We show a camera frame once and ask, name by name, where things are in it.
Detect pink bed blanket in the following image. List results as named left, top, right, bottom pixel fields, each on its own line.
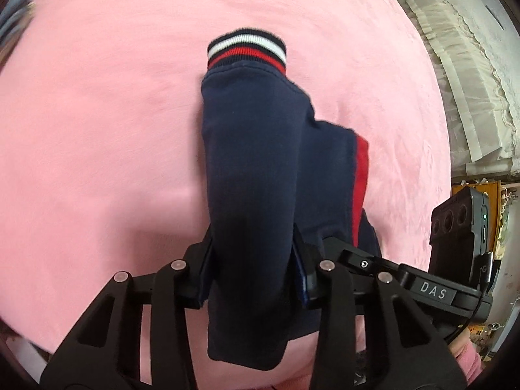
left=0, top=0, right=453, bottom=390

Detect folded blue jeans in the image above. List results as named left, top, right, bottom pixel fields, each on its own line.
left=0, top=0, right=37, bottom=55

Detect cream lace furniture cover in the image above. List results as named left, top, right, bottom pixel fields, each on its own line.
left=392, top=0, right=520, bottom=171

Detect navy and red varsity jacket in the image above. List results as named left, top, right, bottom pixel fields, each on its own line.
left=200, top=28, right=383, bottom=372

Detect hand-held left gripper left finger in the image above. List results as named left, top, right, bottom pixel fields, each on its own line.
left=41, top=240, right=216, bottom=390

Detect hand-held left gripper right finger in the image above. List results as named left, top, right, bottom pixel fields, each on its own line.
left=290, top=227, right=468, bottom=390

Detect person's right forearm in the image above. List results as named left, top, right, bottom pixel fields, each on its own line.
left=449, top=329, right=488, bottom=390

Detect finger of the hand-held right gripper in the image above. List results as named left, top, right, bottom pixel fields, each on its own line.
left=323, top=236, right=403, bottom=279

